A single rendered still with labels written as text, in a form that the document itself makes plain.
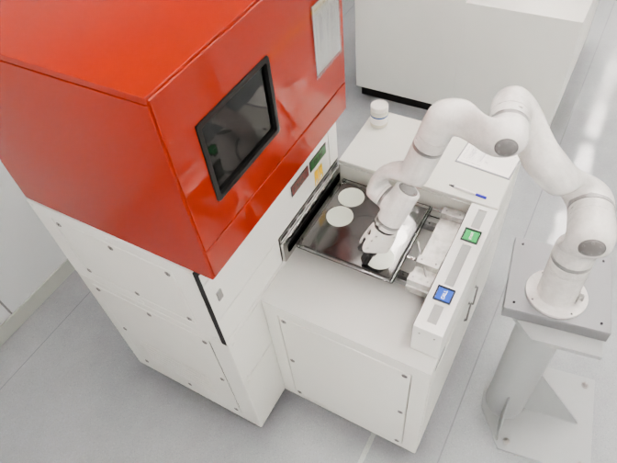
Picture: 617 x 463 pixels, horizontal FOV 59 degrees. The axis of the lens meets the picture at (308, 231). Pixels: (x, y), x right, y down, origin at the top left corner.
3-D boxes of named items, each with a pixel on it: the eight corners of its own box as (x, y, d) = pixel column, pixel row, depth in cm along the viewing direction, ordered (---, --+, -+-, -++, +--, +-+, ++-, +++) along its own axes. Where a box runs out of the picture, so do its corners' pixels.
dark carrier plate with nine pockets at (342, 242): (300, 244, 194) (300, 243, 194) (343, 182, 212) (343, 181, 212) (389, 278, 181) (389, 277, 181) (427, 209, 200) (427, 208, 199)
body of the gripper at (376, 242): (376, 231, 169) (363, 255, 177) (404, 233, 174) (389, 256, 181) (369, 215, 174) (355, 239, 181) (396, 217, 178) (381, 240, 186)
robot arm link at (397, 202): (370, 214, 171) (393, 232, 168) (388, 183, 163) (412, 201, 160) (384, 205, 177) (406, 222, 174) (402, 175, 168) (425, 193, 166)
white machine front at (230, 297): (221, 344, 179) (192, 273, 149) (334, 183, 223) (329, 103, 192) (229, 347, 178) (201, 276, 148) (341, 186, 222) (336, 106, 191)
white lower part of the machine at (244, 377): (143, 369, 267) (75, 272, 204) (236, 250, 311) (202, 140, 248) (264, 435, 241) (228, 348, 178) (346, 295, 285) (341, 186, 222)
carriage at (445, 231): (405, 290, 183) (405, 285, 181) (443, 216, 203) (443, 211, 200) (427, 299, 180) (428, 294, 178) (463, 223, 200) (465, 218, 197)
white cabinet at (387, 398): (286, 396, 252) (260, 301, 189) (373, 248, 303) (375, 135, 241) (416, 462, 228) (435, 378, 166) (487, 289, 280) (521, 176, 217)
